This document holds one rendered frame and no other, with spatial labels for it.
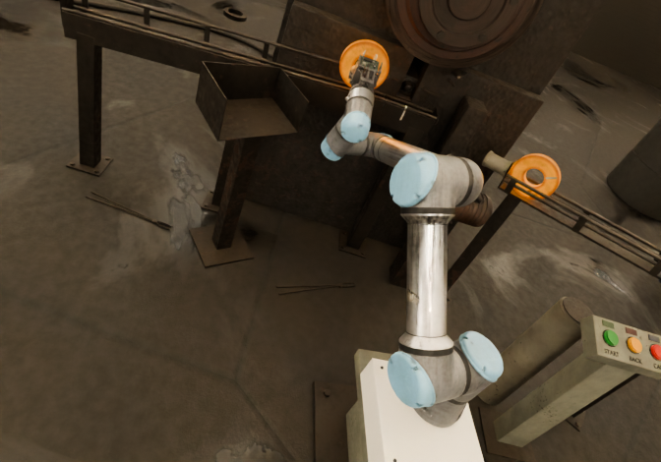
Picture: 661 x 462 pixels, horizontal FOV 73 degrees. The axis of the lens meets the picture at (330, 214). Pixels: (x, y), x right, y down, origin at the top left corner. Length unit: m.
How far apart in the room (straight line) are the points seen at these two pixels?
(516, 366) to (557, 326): 0.22
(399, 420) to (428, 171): 0.59
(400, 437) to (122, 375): 0.81
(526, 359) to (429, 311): 0.75
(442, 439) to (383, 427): 0.16
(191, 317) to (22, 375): 0.48
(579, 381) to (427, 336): 0.66
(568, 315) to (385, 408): 0.67
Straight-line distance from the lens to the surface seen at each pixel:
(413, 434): 1.17
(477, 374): 1.07
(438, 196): 0.94
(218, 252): 1.79
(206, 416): 1.45
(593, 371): 1.50
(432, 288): 0.96
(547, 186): 1.66
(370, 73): 1.33
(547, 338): 1.60
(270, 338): 1.61
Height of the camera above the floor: 1.33
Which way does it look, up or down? 38 degrees down
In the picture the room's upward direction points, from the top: 25 degrees clockwise
